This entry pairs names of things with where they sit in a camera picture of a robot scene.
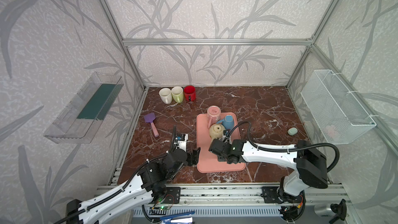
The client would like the pink plastic tray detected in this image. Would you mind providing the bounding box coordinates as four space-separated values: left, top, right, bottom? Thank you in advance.
197 114 246 173

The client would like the pink mug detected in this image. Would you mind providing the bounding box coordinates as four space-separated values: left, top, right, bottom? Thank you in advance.
207 105 221 129

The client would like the white mug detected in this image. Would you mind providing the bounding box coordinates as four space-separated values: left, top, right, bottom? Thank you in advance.
159 88 173 104

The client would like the light green mug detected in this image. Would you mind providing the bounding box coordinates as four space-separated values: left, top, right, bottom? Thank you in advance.
171 86 184 104

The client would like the red mug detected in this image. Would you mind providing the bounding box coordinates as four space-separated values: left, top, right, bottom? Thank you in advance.
183 85 196 102

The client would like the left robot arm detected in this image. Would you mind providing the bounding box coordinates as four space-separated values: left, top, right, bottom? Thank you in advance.
56 148 201 224

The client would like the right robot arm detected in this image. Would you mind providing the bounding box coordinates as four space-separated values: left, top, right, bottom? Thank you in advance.
209 139 340 204

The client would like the blue mug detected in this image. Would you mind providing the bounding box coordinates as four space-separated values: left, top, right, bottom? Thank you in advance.
217 115 235 131

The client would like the beige teapot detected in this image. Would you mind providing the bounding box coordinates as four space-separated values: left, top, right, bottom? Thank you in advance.
209 123 226 140

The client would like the purple spatula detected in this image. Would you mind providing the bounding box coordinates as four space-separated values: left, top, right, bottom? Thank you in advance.
144 113 159 138

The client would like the pale green soap bar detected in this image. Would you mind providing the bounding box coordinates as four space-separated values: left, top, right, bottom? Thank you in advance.
288 128 298 136

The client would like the silver black clamp device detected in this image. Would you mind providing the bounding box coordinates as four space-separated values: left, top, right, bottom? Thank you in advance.
314 199 347 224

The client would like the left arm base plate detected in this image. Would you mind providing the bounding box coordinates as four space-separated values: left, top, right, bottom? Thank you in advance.
157 187 181 204

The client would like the blue handled tool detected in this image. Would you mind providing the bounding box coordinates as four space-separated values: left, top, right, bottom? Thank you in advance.
160 211 195 224

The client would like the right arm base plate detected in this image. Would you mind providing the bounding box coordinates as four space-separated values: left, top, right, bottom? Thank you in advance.
261 186 305 205

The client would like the clear plastic wall shelf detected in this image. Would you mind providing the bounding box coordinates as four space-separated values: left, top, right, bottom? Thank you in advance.
44 72 124 144

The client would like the white wire basket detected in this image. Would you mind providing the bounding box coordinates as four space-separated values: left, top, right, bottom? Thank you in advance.
301 69 377 145

